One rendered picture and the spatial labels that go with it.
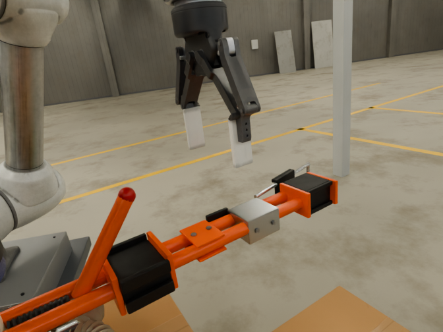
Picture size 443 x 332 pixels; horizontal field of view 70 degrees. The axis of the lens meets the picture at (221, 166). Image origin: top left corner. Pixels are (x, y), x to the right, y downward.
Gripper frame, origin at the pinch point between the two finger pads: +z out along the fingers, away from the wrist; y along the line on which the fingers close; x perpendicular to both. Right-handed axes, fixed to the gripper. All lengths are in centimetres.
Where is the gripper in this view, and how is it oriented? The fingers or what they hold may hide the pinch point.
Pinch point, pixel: (216, 148)
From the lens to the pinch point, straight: 48.9
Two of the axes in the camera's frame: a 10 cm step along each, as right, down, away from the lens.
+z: 1.2, 9.3, 3.4
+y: 5.3, 2.3, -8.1
